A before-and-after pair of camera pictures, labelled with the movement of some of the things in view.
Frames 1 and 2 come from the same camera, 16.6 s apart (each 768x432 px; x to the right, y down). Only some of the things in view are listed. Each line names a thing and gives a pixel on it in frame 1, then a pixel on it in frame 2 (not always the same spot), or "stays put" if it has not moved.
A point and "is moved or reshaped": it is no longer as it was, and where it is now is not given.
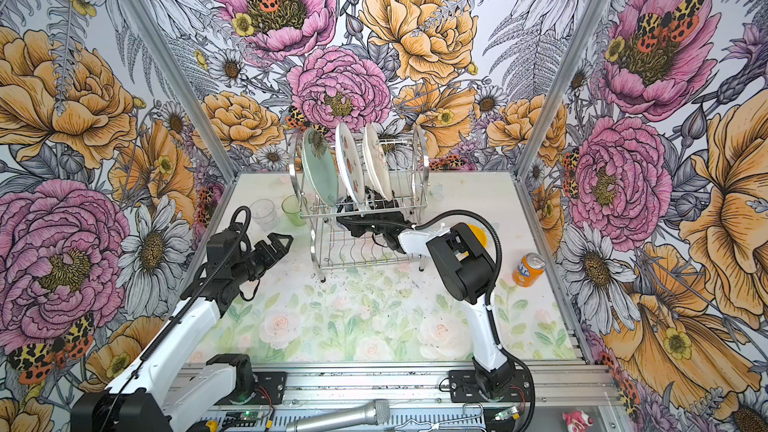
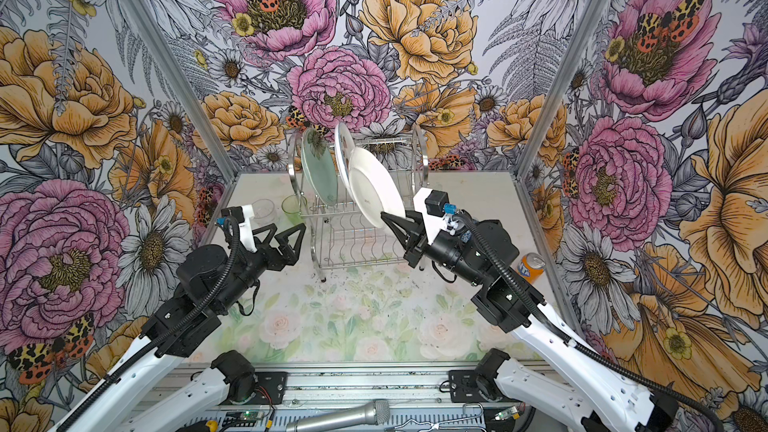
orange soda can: [529, 268] stays put
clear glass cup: [263, 211] stays put
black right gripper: [354, 225] to [415, 234]
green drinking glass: [293, 208] stays put
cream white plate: [376, 162] is moved or reshaped
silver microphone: [377, 412] stays put
